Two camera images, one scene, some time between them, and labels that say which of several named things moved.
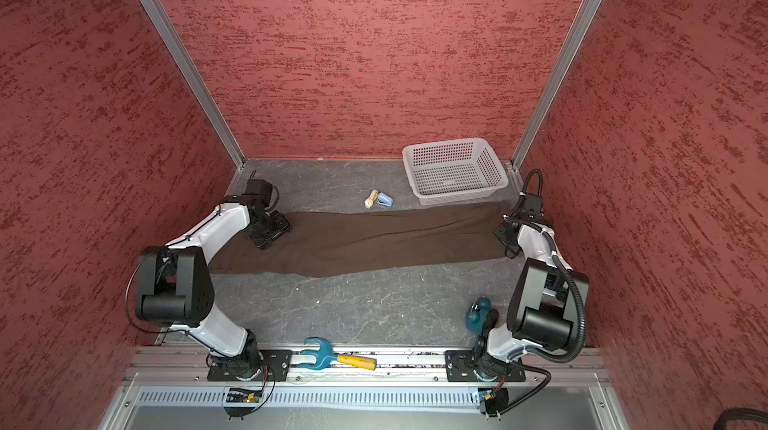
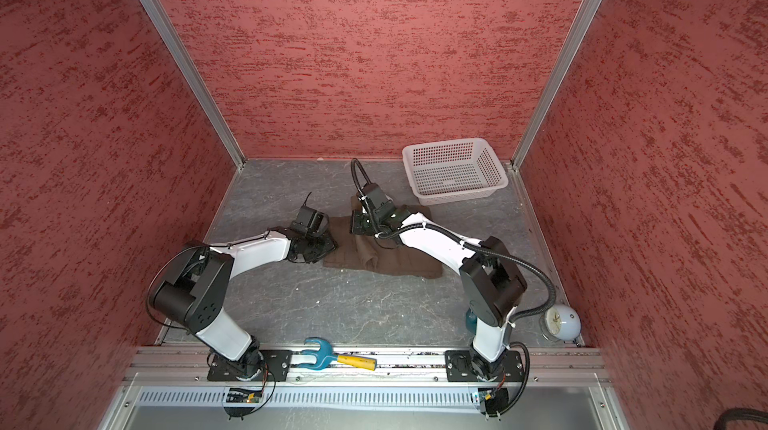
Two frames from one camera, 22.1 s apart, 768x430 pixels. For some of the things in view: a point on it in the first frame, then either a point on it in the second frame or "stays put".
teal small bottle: x=475 y=317 stays put
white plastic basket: x=453 y=171 stays put
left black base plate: x=272 y=366 stays put
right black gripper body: x=507 y=237 → x=366 y=223
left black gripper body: x=269 y=227 → x=319 y=247
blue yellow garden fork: x=326 y=356 stays put
